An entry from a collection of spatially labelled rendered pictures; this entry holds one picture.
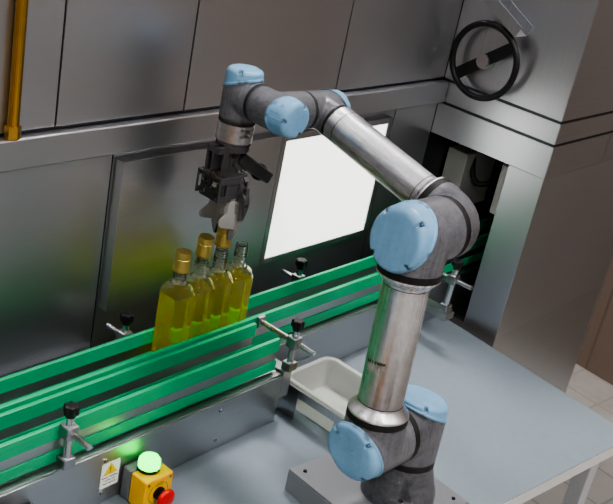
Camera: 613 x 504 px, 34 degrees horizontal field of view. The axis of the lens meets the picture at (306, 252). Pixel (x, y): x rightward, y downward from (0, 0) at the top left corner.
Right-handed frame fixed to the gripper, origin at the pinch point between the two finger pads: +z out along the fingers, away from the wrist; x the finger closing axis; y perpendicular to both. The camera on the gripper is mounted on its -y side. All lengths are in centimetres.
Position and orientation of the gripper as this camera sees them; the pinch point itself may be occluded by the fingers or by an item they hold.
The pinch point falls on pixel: (225, 229)
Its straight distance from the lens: 213.4
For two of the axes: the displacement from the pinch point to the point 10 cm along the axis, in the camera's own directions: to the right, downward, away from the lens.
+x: 7.1, 4.1, -5.7
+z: -1.9, 8.9, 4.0
